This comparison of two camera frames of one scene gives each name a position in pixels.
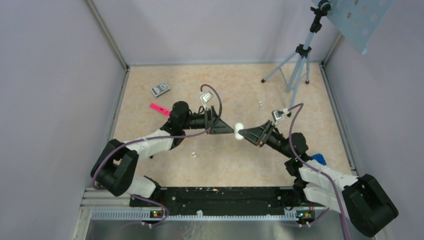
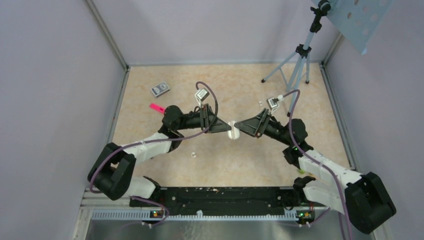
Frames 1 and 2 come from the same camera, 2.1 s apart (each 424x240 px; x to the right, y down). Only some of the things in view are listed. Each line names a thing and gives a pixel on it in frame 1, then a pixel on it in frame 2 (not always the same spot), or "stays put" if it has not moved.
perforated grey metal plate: [358, 20] stays put
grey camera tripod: [292, 68] stays put
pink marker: [160, 109] stays put
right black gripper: [263, 132] -> [250, 126]
